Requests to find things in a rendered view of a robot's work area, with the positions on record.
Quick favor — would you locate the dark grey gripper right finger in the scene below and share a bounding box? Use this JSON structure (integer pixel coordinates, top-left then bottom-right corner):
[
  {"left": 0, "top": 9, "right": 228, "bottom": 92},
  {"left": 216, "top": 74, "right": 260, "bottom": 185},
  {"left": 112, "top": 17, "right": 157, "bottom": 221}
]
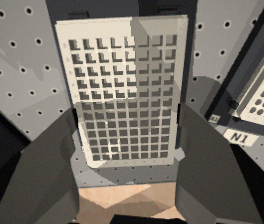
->
[{"left": 175, "top": 102, "right": 264, "bottom": 224}]

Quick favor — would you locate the white label with black text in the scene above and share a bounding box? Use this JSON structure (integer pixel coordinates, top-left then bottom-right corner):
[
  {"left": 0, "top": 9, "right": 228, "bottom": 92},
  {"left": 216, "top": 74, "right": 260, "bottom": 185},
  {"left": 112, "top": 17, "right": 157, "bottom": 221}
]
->
[{"left": 223, "top": 128, "right": 259, "bottom": 146}]

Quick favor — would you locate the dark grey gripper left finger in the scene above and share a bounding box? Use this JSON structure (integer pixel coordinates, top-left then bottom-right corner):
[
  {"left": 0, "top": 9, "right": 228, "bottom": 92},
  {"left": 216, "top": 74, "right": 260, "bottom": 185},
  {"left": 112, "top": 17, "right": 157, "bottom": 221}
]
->
[{"left": 0, "top": 107, "right": 80, "bottom": 224}]

